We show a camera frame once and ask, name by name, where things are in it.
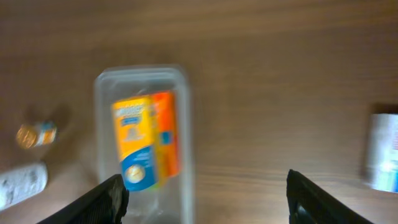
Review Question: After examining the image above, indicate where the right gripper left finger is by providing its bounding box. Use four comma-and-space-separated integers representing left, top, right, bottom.
38, 174, 129, 224

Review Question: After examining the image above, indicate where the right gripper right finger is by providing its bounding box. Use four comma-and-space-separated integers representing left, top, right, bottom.
286, 169, 371, 224

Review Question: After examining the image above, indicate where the yellow Woods medicine box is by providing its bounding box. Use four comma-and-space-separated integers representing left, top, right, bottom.
111, 95, 163, 192

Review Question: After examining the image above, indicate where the small gold-lid jar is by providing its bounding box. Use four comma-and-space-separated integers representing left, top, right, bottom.
16, 121, 58, 149

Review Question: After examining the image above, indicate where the white Panadol box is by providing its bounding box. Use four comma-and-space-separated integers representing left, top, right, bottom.
364, 113, 397, 193

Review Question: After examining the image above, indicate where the clear plastic container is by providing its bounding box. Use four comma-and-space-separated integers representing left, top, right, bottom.
94, 65, 195, 223

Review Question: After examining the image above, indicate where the white spray bottle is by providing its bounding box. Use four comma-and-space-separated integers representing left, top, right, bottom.
1, 162, 49, 211

